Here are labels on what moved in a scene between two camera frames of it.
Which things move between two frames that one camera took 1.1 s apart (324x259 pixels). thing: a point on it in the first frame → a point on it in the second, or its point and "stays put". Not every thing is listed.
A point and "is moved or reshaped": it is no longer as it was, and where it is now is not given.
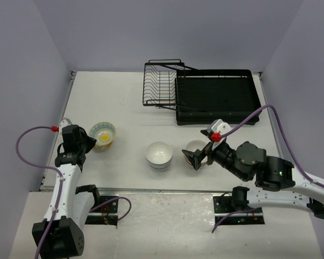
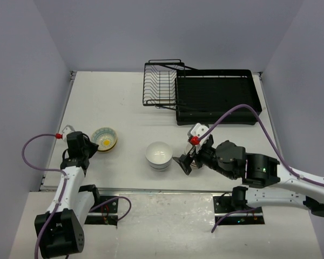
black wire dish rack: x=159 y=82 stays put
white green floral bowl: x=103 y=148 → x=109 y=149
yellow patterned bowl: x=103 y=133 is moved or reshaped
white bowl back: x=159 y=152 stays put
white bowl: x=157 y=165 stays put
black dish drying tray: x=203 y=95 stays put
